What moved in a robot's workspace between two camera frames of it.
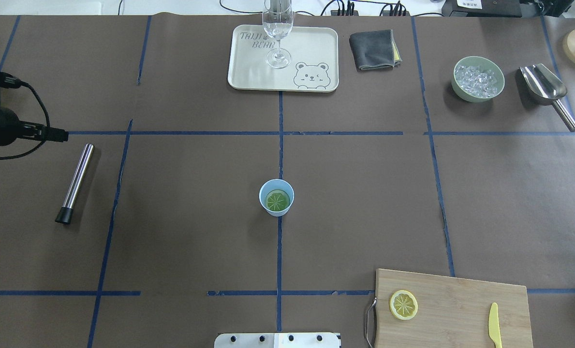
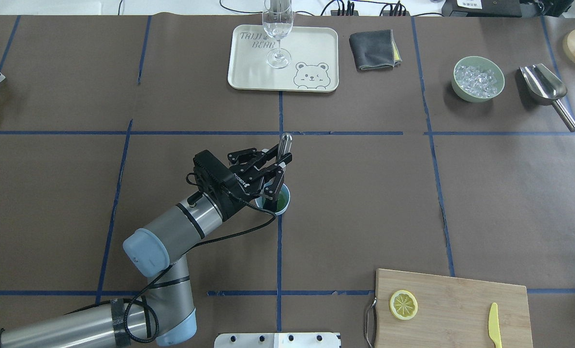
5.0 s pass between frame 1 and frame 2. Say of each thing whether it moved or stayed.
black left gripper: moved
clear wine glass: stayed
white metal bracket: stayed
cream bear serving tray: stayed
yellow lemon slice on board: stayed
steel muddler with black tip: moved
